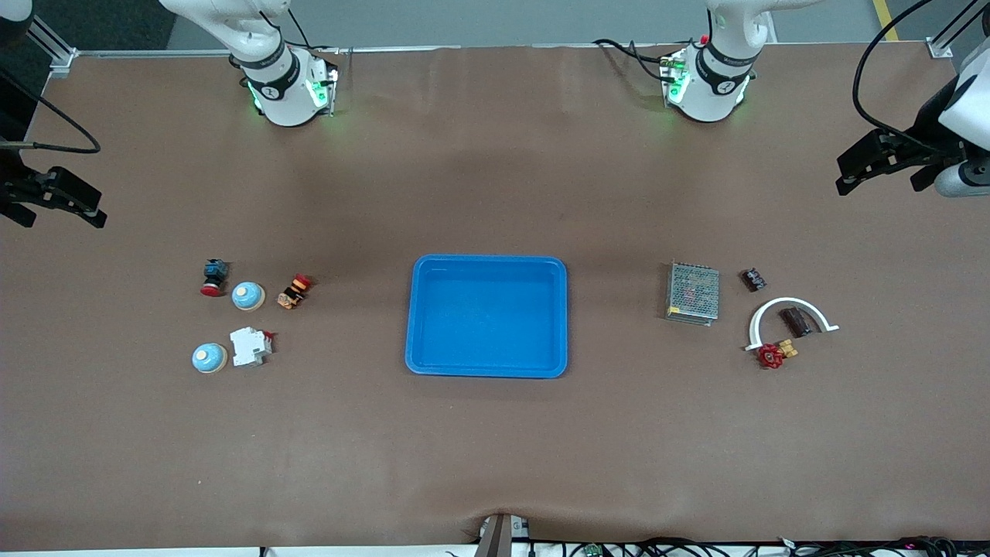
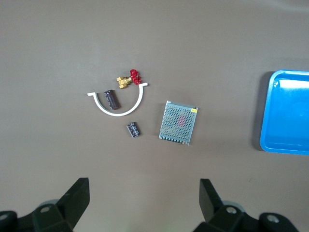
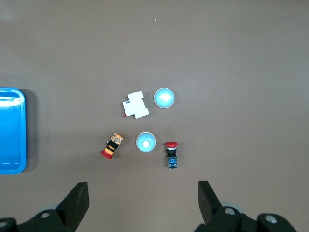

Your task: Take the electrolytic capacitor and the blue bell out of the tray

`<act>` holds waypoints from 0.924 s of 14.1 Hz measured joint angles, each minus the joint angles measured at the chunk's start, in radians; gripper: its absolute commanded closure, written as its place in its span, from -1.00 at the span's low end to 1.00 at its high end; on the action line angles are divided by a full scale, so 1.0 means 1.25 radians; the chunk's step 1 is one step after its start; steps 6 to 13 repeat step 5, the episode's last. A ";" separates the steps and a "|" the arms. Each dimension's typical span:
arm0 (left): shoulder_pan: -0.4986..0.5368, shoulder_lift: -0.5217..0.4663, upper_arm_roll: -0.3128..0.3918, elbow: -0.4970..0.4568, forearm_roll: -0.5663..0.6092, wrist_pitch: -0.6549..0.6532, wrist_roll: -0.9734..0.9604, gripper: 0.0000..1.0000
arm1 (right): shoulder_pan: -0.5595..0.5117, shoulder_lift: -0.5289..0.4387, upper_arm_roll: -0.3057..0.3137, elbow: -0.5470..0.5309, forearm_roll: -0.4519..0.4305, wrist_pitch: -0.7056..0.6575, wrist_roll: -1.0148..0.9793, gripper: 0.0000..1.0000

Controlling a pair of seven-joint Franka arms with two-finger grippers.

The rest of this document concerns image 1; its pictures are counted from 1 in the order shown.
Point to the dark brown capacitor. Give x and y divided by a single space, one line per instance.
795 322

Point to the orange red selector switch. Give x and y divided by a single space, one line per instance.
294 292

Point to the metal mesh power supply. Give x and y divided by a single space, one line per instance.
693 292

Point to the blue plastic tray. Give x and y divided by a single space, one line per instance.
487 317

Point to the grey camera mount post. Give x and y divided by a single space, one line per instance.
495 538

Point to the small green circuit board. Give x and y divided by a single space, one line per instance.
593 550

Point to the blue desk bell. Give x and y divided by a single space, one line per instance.
209 358
249 297

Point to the green lit connector box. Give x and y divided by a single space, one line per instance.
321 91
674 77

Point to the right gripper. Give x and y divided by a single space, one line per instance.
9 189

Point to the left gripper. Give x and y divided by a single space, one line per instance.
926 128

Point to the white curved bracket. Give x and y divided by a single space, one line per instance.
789 301

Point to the small dark terminal block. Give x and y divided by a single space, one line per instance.
754 280

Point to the aluminium frame corner post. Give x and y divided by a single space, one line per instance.
940 48
62 62

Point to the red emergency stop button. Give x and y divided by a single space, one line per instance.
214 277

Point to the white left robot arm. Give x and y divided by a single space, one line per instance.
719 85

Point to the white circuit breaker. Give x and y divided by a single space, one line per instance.
249 346

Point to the brown table cover sheet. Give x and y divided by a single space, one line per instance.
495 449

